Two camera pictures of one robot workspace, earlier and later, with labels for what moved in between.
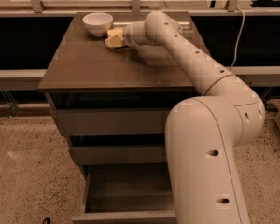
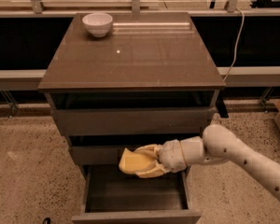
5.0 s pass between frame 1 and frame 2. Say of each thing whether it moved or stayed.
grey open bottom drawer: stayed
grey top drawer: stayed
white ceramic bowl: stayed
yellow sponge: moved
